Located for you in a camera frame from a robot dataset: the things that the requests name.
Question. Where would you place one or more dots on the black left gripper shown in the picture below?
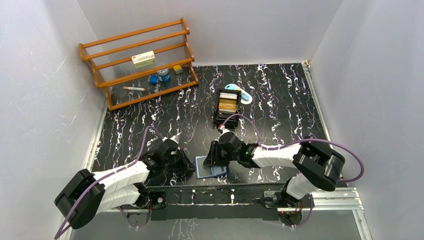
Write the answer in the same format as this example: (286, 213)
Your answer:
(180, 158)

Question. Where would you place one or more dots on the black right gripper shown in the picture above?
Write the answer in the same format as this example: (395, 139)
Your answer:
(213, 156)

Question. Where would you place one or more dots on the blue leather card holder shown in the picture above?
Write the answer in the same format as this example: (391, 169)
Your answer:
(208, 171)

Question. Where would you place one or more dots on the black card box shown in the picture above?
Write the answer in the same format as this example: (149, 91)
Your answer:
(219, 117)

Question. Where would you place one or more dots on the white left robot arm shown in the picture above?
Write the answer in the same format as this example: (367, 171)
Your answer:
(90, 193)

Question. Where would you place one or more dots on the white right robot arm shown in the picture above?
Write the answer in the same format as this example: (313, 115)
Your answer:
(319, 165)

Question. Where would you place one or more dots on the gold card in box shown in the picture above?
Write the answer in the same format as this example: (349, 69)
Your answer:
(227, 105)

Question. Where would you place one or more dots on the white card stack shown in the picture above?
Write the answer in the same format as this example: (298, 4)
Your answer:
(228, 96)

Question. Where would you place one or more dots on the teal oval blister pack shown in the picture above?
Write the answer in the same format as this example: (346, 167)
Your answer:
(246, 98)

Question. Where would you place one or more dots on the blue small cap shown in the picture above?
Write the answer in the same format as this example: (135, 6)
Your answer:
(153, 79)

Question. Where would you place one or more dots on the blue round tin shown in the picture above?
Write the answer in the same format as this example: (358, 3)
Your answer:
(164, 75)

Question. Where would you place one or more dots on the orange white marker pen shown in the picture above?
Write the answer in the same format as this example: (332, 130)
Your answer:
(134, 88)

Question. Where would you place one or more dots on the yellow grey small block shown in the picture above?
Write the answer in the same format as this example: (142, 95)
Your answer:
(177, 69)

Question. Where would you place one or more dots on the orange wooden shelf rack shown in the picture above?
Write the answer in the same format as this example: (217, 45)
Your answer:
(109, 59)

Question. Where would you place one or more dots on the white green small box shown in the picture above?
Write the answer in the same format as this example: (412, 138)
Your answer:
(143, 59)

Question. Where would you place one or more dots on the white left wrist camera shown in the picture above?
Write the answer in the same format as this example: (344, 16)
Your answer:
(175, 138)

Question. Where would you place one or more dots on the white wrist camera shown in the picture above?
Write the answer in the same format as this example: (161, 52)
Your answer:
(222, 130)
(175, 138)

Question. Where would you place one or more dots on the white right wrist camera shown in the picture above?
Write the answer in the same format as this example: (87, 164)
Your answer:
(222, 130)

